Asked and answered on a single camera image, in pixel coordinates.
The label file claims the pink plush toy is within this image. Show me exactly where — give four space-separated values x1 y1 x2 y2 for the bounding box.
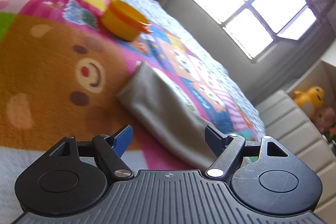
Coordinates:
313 107 335 133

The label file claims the beige padded headboard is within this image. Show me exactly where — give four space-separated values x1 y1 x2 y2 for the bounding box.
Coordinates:
256 90 335 223

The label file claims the yellow duck plush toy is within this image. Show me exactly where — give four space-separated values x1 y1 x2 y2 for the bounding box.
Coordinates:
294 86 325 119

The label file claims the brown striped knit garment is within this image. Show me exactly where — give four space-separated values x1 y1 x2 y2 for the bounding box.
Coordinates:
117 62 217 171

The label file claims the pink flower potted plant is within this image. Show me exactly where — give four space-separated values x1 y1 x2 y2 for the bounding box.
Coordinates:
323 126 336 143

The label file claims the white quilted mattress pad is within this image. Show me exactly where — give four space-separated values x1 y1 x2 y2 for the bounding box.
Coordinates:
1 0 264 223

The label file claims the colourful cartoon play mat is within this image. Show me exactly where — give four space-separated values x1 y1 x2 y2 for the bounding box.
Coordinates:
1 0 265 175

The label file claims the yellow round lidded container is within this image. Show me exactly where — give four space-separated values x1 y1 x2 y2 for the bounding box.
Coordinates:
100 0 153 42

